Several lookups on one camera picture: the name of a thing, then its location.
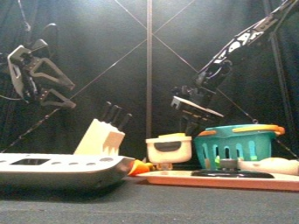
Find black and white tray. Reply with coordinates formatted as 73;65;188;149
0;152;136;191

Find vertical metal frame pole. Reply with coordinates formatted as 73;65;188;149
144;0;155;140

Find black lid grey knob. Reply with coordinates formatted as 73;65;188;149
191;157;276;179

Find black toy knife handle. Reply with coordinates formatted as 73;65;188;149
97;101;113;123
111;106;127;127
104;104;119;124
116;113;133;132

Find orange toy food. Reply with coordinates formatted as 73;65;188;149
127;158;155;178

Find green toy in basket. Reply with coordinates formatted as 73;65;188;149
211;155;222;170

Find cream toy knife block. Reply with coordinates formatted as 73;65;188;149
72;118;127;157

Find white toy food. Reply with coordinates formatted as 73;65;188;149
238;157;299;177

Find white toy pot yellow lid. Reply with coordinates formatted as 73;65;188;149
144;132;194;172

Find teal basket yellow handles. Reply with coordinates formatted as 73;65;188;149
192;123;286;171

